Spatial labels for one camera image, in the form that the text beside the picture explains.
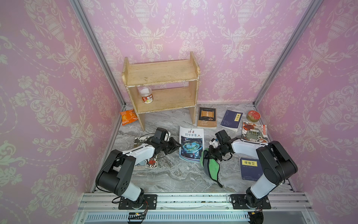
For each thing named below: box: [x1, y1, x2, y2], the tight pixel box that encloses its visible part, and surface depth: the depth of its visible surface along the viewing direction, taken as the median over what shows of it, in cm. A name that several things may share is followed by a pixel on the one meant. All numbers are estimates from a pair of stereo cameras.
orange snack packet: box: [119, 109, 139, 126], surface depth 109 cm
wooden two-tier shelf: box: [121, 51, 201, 132], surface depth 83 cm
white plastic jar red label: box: [139, 85, 154, 105], surface depth 92 cm
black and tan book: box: [197, 107, 217, 129], surface depth 111 cm
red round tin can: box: [246, 110, 262, 123], surface depth 111 cm
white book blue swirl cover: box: [179, 126, 205, 163], surface depth 97 cm
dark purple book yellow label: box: [220, 109, 244, 132], surface depth 110 cm
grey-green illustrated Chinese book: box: [133, 154, 159, 171], surface depth 87 cm
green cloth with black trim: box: [199, 147, 223, 189], surface depth 83 cm
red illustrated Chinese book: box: [240, 120, 269, 143], surface depth 104 cm
